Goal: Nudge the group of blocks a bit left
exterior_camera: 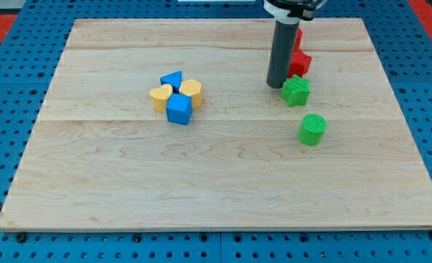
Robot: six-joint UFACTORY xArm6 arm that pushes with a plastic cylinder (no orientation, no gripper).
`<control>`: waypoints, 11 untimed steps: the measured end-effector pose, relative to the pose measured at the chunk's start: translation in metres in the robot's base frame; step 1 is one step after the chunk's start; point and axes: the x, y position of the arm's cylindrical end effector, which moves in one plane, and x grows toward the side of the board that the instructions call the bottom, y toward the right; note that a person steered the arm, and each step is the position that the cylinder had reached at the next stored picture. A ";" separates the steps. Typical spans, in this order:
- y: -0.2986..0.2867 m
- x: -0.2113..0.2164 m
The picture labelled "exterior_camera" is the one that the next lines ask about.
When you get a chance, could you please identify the red star block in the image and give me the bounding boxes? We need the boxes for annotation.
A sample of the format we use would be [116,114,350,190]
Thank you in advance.
[287,50,312,78]

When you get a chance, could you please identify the blue triangle block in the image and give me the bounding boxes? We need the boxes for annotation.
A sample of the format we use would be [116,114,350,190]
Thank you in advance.
[160,71,182,94]

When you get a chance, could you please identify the blue cube block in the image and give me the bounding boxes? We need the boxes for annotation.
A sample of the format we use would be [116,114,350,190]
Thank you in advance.
[166,94,192,125]

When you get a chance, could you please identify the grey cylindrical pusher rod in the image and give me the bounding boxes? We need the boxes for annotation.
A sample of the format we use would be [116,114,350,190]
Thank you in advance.
[266,21,300,88]

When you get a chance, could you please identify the green cylinder block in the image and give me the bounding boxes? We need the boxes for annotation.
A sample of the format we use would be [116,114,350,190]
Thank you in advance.
[298,114,327,146]

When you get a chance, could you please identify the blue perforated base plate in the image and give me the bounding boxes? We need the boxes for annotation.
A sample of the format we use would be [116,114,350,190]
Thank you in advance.
[0,0,432,262]

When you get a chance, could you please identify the green star block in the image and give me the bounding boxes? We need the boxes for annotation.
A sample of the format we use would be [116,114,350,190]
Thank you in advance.
[281,75,310,107]

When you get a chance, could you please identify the red block behind rod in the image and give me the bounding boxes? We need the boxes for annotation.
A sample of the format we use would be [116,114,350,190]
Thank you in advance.
[293,28,303,52]

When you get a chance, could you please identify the wooden board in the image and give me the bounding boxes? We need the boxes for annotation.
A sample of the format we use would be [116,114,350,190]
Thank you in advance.
[0,18,432,232]

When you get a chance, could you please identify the yellow heart block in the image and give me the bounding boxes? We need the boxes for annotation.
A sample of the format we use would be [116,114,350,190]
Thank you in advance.
[149,84,173,113]

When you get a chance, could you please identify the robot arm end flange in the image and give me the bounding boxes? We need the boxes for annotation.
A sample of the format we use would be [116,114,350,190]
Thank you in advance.
[263,0,327,25]

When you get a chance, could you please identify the yellow hexagon block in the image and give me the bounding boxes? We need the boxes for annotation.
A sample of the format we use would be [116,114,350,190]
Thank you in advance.
[179,79,203,108]

